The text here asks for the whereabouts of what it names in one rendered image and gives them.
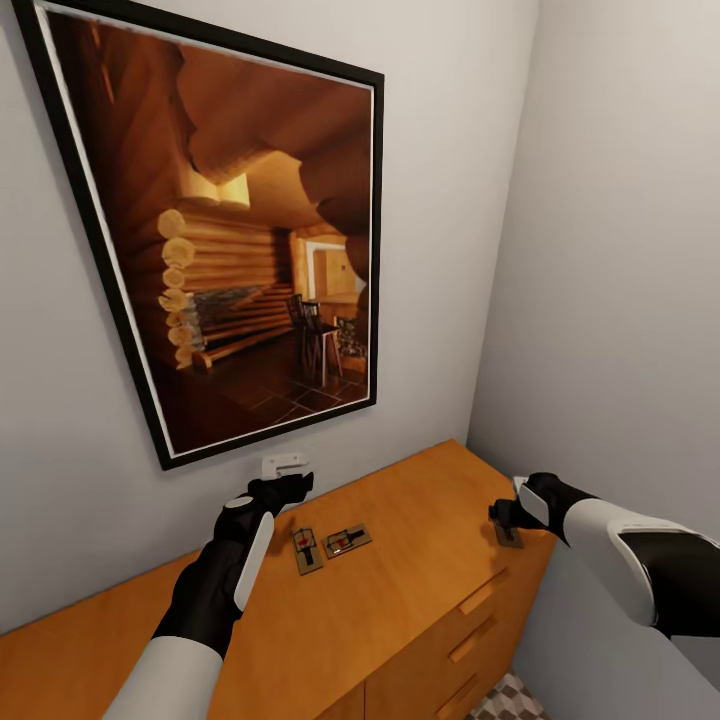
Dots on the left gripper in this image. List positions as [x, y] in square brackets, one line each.
[289, 489]

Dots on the cabinet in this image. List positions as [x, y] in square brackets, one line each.
[419, 624]

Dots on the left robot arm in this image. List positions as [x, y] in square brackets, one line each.
[176, 675]

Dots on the mousetrap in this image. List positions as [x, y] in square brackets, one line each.
[346, 540]
[307, 551]
[508, 536]

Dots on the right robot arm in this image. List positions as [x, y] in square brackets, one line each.
[660, 573]

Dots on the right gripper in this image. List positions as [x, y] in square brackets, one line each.
[506, 511]

